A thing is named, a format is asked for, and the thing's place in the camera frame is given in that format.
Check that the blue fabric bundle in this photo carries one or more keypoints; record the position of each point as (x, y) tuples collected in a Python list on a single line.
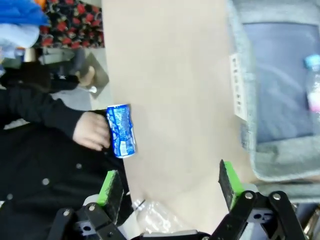
[(20, 22)]

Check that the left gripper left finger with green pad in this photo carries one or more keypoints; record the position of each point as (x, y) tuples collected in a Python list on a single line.
[(110, 192)]

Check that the red floral black fabric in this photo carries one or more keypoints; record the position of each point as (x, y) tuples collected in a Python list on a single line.
[(75, 22)]

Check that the white label card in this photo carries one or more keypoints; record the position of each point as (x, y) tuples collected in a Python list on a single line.
[(237, 85)]

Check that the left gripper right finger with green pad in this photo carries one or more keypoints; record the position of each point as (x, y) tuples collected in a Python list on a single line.
[(231, 180)]

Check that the person's hand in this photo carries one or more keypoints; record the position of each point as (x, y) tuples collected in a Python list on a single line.
[(91, 131)]

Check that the blue drink can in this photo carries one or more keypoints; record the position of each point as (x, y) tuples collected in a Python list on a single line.
[(122, 131)]

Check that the clear plastic bottle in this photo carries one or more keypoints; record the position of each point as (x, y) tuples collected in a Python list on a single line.
[(155, 217)]

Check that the plastic bottle light blue cap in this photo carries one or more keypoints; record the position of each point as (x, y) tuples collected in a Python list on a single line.
[(313, 82)]

